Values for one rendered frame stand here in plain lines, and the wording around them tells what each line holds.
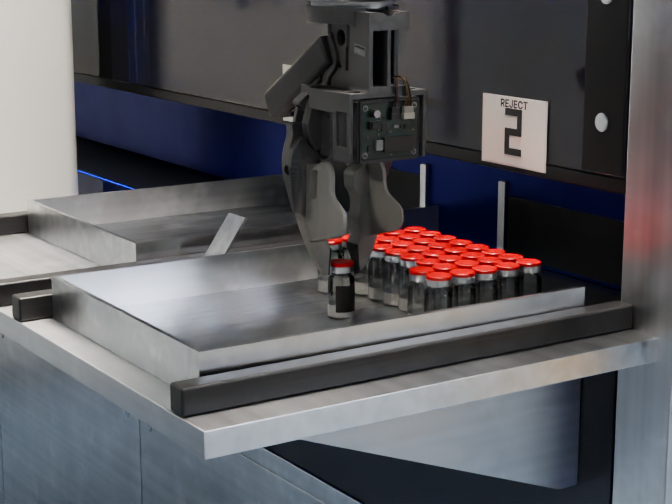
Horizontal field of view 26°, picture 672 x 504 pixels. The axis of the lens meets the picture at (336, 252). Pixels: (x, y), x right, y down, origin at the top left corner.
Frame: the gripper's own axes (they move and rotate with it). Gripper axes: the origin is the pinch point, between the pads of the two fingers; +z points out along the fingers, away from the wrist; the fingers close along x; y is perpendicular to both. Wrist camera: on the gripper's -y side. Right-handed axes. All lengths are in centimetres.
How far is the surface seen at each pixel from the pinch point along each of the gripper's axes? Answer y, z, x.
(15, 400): -124, 50, 16
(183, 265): -11.9, 2.3, -7.9
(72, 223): -34.5, 2.4, -8.7
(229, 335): 0.7, 5.1, -10.4
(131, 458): -79, 46, 17
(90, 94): -108, -2, 25
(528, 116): 2.4, -10.3, 17.6
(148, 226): -41.8, 5.1, 2.8
